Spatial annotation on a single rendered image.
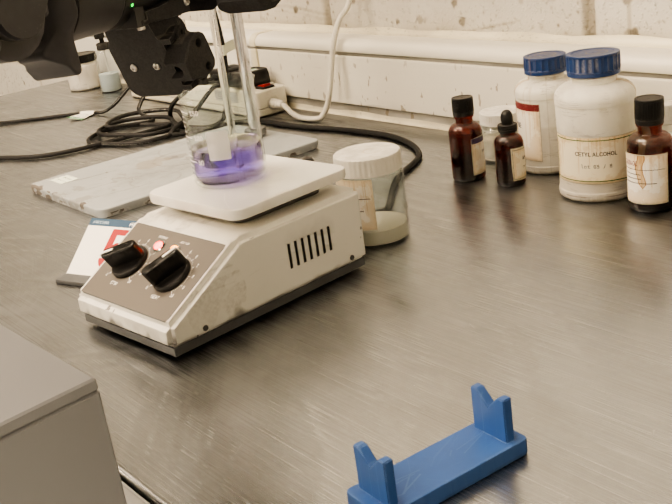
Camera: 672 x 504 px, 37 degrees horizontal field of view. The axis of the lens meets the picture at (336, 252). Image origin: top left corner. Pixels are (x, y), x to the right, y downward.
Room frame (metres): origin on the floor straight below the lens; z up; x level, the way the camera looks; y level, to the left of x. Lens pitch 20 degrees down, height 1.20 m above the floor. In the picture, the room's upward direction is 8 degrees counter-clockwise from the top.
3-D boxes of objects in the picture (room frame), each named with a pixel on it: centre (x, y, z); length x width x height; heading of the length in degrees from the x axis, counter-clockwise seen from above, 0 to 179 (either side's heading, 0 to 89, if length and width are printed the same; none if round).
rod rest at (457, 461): (0.46, -0.04, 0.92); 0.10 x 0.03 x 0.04; 122
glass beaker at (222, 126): (0.79, 0.08, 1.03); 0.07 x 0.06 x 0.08; 36
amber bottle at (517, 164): (0.95, -0.18, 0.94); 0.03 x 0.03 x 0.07
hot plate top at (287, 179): (0.78, 0.06, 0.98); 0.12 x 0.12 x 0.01; 41
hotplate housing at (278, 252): (0.77, 0.08, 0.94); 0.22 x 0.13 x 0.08; 131
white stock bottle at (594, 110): (0.89, -0.25, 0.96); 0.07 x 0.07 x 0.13
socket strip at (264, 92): (1.59, 0.17, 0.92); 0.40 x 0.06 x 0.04; 36
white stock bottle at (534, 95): (0.99, -0.23, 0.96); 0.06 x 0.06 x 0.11
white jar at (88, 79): (1.90, 0.42, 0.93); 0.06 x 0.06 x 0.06
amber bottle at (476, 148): (0.99, -0.15, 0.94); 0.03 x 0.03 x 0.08
